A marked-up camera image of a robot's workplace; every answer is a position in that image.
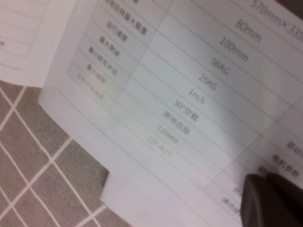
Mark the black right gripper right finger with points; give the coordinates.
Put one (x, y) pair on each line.
(292, 203)

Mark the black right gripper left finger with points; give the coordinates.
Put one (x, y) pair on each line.
(258, 205)

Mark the white product catalogue book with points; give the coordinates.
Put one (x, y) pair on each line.
(189, 82)

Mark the grey white-checked tablecloth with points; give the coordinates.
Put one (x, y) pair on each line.
(35, 165)

